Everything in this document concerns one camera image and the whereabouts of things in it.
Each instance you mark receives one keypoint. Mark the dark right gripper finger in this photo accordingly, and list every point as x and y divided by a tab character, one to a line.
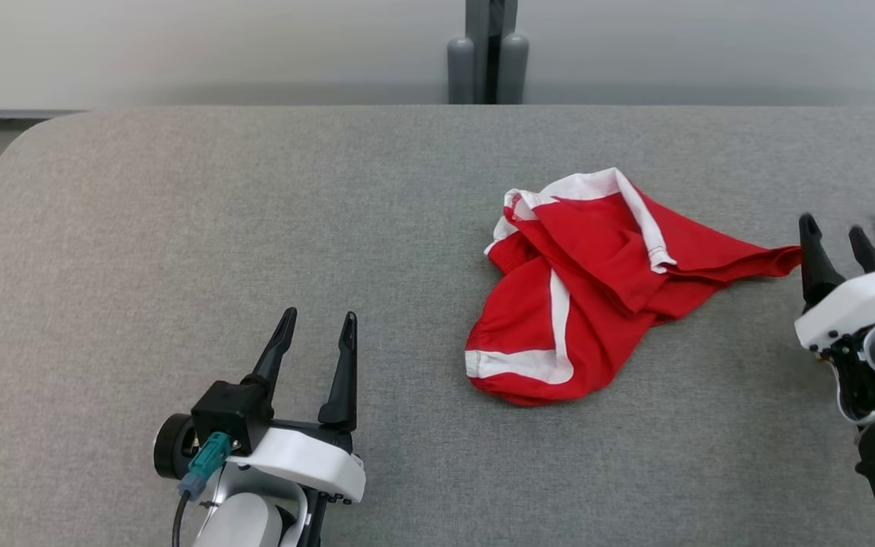
816	266
867	254

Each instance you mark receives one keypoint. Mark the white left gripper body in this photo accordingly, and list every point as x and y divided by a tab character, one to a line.
308	460

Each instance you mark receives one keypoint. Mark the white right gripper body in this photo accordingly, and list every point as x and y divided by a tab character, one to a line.
863	300

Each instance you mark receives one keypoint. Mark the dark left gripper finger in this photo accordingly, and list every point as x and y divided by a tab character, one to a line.
344	387
274	357

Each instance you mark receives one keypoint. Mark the red shorts with white stripes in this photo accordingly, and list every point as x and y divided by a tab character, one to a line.
597	289

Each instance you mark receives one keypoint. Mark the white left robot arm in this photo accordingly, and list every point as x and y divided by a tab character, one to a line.
244	524

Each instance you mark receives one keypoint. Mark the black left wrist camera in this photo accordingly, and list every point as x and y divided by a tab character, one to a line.
229	410

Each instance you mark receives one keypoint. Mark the grey cylindrical post foot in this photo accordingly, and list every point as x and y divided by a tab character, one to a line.
513	68
461	72

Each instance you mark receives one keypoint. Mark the grey partition base rail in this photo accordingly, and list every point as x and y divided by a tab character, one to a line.
12	114

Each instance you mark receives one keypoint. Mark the grey metal partition post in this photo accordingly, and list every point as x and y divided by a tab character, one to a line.
489	45

